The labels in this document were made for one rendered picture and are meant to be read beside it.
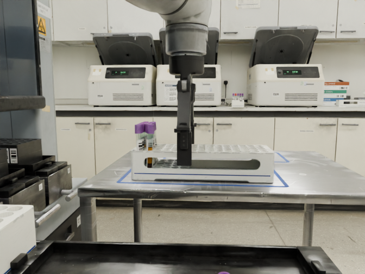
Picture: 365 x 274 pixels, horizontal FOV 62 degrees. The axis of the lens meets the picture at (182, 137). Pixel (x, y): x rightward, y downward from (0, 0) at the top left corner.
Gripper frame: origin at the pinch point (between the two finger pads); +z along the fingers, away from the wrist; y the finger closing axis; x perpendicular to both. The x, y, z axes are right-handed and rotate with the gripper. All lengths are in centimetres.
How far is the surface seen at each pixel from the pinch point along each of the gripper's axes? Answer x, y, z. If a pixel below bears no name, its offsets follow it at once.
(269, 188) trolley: -16.7, -8.7, 5.7
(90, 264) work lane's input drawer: 8.5, -34.6, 7.5
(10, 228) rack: 15.6, -37.9, 1.9
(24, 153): 40.6, 4.2, 2.3
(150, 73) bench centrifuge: 45, 197, -31
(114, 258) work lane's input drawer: 6.2, -33.1, 7.5
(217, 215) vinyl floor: -13, 181, 87
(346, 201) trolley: -29.9, -10.9, 7.0
